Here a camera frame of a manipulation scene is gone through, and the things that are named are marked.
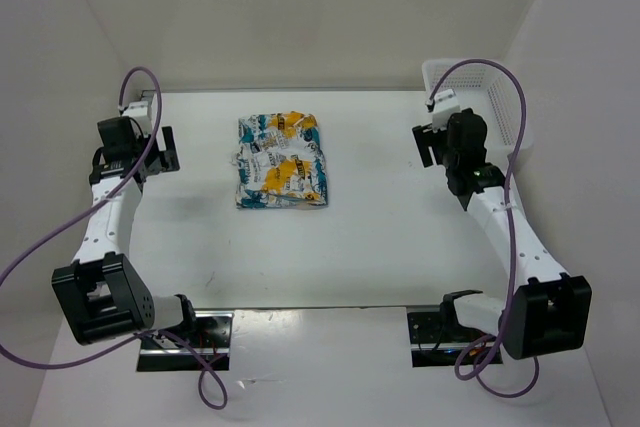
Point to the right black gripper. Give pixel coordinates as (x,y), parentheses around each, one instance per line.
(426,137)

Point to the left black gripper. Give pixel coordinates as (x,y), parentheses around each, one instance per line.
(168,162)

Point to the printed white teal yellow shorts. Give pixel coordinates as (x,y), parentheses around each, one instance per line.
(280,162)

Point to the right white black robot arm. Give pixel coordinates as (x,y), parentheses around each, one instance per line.
(546,309)

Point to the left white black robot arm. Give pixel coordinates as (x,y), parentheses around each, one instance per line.
(101,294)

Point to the white plastic mesh basket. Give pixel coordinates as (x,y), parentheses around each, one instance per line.
(492,95)

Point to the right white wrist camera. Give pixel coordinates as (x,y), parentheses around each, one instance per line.
(442,106)

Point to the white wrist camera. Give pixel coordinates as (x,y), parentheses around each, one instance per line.
(140,112)
(442,106)

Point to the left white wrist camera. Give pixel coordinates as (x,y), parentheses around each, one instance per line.
(140,112)

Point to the aluminium table edge rail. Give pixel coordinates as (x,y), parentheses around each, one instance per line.
(147,95)

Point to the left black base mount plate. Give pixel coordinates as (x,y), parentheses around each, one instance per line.
(211,339)

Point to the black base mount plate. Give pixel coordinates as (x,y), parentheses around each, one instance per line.
(211,339)
(432,342)

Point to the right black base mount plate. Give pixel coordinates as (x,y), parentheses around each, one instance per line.
(432,342)

